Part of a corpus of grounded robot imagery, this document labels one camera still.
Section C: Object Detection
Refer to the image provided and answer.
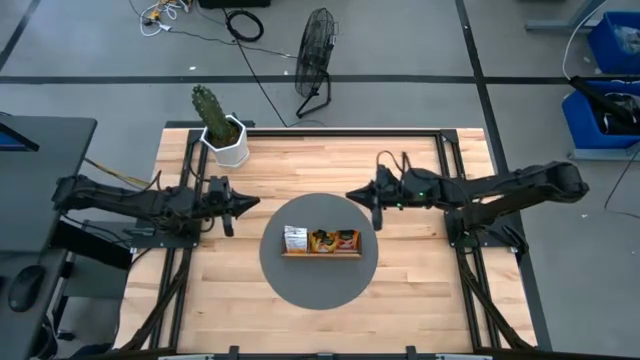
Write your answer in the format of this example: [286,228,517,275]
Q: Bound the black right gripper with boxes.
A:
[345,165,404,210]

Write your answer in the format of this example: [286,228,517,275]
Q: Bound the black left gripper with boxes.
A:
[205,174,261,221]

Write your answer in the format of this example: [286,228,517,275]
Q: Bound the red tea packet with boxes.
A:
[336,228,361,253]

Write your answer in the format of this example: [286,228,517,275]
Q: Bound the yellow tea packet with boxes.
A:
[308,228,339,254]

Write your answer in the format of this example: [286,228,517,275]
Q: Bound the white tea packet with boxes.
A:
[283,224,309,254]

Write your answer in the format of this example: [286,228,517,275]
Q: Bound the wooden compartment tray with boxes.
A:
[280,224,363,260]

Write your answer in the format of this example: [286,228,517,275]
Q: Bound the green cactus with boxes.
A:
[191,84,241,147]

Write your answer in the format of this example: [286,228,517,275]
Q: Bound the round grey woven placemat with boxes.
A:
[258,193,380,311]

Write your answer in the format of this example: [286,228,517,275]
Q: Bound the black floor fan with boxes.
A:
[293,7,338,120]

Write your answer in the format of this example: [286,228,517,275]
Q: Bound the black desk beam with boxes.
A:
[52,219,134,270]

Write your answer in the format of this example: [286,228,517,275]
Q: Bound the black cabinet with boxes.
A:
[198,0,272,10]

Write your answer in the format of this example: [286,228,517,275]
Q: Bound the black desk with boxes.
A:
[0,114,99,360]

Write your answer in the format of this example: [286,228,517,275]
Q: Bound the blue storage bin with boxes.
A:
[561,79,640,151]
[587,10,640,76]

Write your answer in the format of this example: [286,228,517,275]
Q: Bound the black computer mouse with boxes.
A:
[7,264,47,314]

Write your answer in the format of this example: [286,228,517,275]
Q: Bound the monitor with blue screen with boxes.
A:
[0,122,40,153]

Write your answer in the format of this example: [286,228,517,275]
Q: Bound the grey dolly plate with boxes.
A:
[567,142,640,162]

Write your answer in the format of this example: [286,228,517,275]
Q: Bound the black pole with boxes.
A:
[569,74,640,136]

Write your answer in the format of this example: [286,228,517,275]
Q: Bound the grey metal table leg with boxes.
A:
[524,0,604,35]

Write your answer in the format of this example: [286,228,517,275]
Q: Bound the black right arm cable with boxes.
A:
[375,148,414,174]

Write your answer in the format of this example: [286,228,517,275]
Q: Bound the black aluminium table frame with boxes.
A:
[112,119,554,360]

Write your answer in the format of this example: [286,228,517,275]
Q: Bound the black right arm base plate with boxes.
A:
[444,208,519,250]

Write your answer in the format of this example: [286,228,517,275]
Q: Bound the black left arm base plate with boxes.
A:
[130,209,204,250]

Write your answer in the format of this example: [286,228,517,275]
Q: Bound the long black floor cable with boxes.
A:
[233,38,290,128]

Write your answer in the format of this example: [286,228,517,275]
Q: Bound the yellow cable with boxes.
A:
[83,157,151,190]

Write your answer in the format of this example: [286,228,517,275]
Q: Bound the coiled black cable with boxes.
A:
[224,8,265,44]

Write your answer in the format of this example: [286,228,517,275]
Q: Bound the white and yellow cords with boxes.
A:
[138,0,192,38]

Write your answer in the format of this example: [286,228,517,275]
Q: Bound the thin black floor cable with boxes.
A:
[603,144,640,221]

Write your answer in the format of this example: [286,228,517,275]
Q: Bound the white floor cable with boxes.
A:
[561,0,609,81]

